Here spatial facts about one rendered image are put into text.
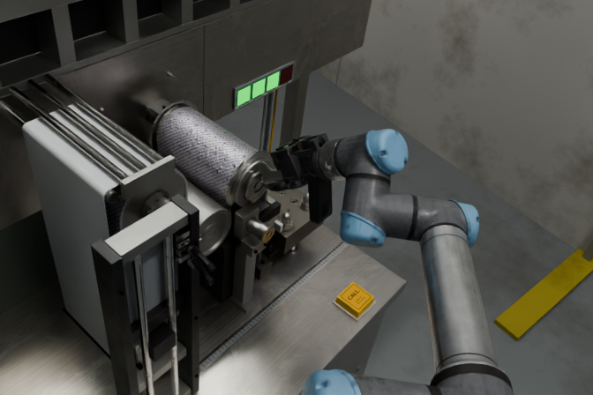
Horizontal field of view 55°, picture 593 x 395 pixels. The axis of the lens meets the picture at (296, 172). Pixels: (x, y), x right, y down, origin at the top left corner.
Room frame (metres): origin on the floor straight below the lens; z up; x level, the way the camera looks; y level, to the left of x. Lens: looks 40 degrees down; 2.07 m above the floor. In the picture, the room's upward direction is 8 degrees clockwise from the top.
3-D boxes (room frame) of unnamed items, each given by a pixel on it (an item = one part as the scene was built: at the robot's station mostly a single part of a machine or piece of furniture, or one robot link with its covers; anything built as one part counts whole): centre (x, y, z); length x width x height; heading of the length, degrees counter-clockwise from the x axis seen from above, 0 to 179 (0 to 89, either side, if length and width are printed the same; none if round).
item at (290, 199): (1.17, 0.12, 1.00); 0.40 x 0.16 x 0.06; 54
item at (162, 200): (0.71, 0.22, 1.33); 0.06 x 0.06 x 0.06; 54
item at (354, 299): (0.92, -0.19, 0.91); 0.07 x 0.07 x 0.02; 54
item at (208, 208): (0.90, 0.26, 1.17); 0.26 x 0.12 x 0.12; 54
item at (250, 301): (0.87, 0.08, 1.05); 0.06 x 0.05 x 0.31; 54
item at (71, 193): (0.75, 0.41, 1.17); 0.34 x 0.05 x 0.54; 54
